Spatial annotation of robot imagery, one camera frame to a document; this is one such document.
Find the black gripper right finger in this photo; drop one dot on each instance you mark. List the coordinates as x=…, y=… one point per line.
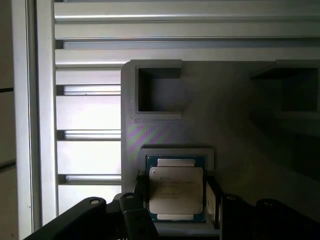
x=250, y=220

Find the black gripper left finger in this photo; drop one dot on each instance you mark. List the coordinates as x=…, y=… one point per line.
x=75, y=220

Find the silver-topped CPU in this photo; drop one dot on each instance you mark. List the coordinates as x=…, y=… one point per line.
x=175, y=190

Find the grey plastic parts rack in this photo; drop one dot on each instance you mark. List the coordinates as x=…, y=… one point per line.
x=225, y=125

